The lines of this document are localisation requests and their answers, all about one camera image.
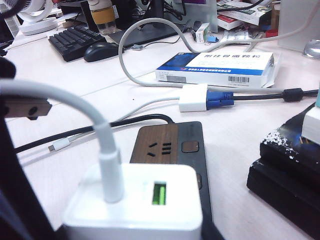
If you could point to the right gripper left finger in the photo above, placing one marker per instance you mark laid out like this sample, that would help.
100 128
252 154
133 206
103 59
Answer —
15 175

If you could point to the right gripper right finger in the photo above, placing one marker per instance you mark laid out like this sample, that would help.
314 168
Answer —
211 233

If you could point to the white USB charger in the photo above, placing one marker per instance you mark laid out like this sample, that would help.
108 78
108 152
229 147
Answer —
137 215

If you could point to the black power strip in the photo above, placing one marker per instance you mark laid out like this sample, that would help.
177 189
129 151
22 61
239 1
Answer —
190 135

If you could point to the thick black box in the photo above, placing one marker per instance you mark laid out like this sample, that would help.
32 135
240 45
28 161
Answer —
282 195

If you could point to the thin black box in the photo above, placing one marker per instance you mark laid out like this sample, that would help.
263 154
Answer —
282 145

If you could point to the white video adapter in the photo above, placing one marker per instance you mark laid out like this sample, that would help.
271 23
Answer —
193 98

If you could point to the black keyboard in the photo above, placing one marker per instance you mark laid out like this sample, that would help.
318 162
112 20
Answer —
72 42

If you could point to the black computer mouse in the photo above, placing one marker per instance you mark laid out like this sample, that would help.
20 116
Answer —
100 52

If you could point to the white desk fan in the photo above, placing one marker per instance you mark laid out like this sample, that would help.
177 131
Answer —
37 25

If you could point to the blue white medicine box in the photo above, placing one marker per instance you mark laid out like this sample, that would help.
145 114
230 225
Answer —
212 67

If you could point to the clear bottle yellow band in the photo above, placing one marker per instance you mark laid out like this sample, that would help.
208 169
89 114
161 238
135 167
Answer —
103 17

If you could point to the blue binder clip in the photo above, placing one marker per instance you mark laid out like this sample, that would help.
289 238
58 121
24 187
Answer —
212 39

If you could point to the small black computer monitor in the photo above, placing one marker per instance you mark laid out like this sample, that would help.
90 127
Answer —
150 35

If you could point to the small white green carton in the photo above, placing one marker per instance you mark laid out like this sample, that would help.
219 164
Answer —
202 32

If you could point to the red white book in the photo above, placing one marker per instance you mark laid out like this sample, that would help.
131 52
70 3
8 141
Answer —
227 21

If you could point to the white printed carton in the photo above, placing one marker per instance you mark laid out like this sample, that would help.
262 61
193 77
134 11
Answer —
250 12

